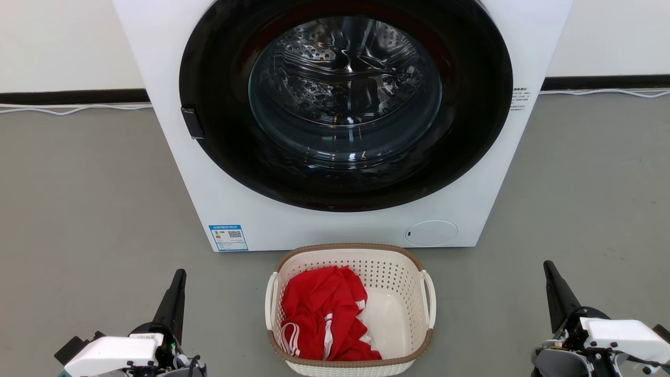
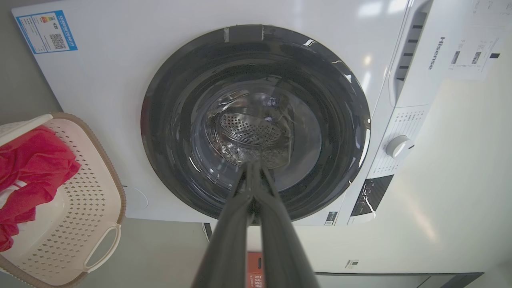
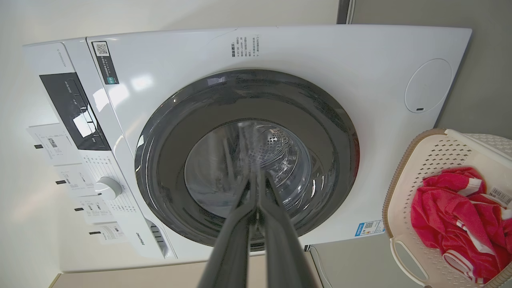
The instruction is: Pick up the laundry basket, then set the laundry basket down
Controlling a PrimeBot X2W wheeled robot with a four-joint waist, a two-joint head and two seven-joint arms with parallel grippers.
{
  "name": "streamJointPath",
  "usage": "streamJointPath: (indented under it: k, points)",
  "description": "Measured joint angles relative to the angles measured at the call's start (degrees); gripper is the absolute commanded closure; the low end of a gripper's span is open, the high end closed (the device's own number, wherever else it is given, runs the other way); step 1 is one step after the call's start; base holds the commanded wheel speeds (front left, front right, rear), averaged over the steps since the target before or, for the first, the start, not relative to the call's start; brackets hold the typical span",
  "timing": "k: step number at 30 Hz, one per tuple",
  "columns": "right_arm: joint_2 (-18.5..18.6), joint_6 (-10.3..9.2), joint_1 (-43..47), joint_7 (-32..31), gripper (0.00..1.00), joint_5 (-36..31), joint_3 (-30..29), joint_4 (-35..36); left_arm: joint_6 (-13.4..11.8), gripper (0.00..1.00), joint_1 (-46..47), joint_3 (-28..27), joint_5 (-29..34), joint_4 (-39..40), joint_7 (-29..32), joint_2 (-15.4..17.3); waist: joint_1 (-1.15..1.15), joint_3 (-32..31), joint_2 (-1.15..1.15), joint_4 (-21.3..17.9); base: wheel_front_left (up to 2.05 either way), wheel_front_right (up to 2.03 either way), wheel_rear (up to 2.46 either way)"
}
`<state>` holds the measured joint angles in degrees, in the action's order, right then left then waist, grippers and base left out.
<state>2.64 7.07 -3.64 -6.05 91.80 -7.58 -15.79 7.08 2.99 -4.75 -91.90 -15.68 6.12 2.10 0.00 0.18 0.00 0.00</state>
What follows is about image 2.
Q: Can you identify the red fire extinguisher box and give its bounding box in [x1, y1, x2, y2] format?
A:
[246, 251, 264, 288]

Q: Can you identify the white washer control knob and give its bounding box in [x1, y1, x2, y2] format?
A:
[385, 135, 415, 160]

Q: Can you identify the white printed paper sheet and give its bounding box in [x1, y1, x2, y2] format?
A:
[447, 0, 512, 81]

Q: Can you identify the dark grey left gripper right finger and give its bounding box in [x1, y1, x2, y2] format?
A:
[254, 161, 320, 288]

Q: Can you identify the round white filter cover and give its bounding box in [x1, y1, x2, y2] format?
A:
[122, 186, 149, 211]

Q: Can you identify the black washer display panel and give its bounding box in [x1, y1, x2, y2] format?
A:
[351, 174, 395, 217]

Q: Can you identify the perforated steel washer drum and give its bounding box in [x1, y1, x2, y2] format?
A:
[203, 90, 297, 169]

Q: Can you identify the cream perforated laundry basket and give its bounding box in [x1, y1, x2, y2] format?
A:
[0, 112, 127, 288]

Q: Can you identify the white detergent drawer front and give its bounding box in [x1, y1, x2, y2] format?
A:
[389, 0, 452, 108]

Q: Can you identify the blue energy label sticker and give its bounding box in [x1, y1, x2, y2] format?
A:
[16, 10, 78, 54]

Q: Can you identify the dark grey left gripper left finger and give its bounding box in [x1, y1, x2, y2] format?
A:
[191, 161, 255, 288]

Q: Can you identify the red garment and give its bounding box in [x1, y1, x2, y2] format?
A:
[0, 125, 82, 252]

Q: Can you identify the dark round washing machine door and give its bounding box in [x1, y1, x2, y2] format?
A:
[141, 25, 371, 223]

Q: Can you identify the white Hisense washing machine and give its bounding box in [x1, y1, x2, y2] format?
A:
[11, 0, 440, 227]

